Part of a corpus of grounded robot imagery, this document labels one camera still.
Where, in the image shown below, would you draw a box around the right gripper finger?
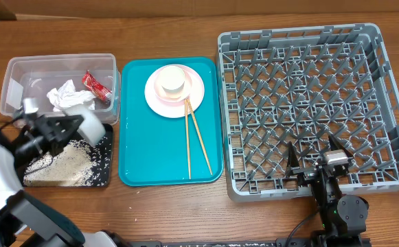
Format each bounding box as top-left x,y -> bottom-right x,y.
285,141 -> 301,177
328,134 -> 353,158

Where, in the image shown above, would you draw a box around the small grey-white bowl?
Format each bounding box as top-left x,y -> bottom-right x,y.
64,104 -> 106,147

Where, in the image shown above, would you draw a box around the white napkin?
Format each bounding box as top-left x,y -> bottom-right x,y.
47,80 -> 95,112

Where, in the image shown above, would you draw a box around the rice grains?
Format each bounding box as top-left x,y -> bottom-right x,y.
23,139 -> 113,188

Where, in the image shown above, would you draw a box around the red snack wrapper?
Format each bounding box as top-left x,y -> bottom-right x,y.
82,71 -> 112,103

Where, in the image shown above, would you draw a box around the wooden chopstick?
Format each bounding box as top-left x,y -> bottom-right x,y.
184,98 -> 192,179
188,98 -> 213,175

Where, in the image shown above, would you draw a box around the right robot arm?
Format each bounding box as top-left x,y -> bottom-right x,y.
284,135 -> 371,246

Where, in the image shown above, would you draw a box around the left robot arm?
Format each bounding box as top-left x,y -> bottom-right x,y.
0,113 -> 125,247

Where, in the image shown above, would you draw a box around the grey dishwasher rack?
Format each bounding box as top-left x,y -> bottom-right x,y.
216,23 -> 399,202

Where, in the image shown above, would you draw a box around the clear plastic bin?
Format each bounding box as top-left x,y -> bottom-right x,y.
0,54 -> 121,125

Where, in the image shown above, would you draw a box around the black tray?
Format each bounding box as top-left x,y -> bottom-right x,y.
22,123 -> 114,188

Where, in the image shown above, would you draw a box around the teal serving tray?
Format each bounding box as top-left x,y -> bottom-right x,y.
118,57 -> 224,187

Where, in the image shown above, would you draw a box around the white round plate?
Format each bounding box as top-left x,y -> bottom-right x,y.
144,64 -> 205,118

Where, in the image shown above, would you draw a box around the cream cup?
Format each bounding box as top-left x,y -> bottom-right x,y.
157,65 -> 185,98

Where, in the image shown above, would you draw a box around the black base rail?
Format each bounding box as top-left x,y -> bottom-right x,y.
118,238 -> 372,247

